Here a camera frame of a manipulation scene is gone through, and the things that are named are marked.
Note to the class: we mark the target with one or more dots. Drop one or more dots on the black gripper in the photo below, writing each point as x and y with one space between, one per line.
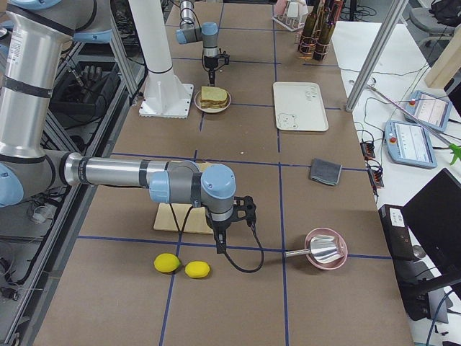
220 227
211 63

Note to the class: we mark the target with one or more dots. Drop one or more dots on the bread slice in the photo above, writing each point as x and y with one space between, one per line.
213 95
213 104

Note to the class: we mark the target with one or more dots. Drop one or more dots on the white round plate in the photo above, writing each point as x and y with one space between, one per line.
199 106

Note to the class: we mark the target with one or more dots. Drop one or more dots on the cream bear serving tray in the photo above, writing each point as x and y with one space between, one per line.
298 106

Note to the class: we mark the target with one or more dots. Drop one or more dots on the wooden cutting board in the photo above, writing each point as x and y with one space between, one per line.
177 191

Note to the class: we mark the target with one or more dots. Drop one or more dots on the yellow lemon toy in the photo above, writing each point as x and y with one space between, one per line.
197 269
166 263

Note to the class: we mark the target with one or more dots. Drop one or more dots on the metal scoop in bowl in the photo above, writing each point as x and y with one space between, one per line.
323 249

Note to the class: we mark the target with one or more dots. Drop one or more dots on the dark green wine bottle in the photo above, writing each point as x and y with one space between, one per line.
322 41

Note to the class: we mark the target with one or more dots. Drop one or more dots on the pink bowl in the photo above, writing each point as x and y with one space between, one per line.
329 232

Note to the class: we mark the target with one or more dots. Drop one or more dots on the grey folded cloth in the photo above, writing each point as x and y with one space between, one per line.
325 172

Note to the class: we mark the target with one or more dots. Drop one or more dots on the blue teach pendant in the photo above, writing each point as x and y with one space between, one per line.
428 108
409 144

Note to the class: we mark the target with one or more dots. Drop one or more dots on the black monitor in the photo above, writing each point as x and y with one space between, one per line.
433 215

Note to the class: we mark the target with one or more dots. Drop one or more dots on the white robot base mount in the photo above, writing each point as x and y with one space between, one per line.
165 96

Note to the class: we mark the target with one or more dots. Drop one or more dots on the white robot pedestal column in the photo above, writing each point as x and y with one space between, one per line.
149 22

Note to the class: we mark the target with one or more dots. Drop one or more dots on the white wire cup rack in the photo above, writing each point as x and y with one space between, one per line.
291 14

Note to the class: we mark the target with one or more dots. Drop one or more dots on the copper wire bottle rack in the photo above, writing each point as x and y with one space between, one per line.
311 47

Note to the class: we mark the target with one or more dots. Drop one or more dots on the aluminium frame post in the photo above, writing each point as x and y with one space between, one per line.
378 45

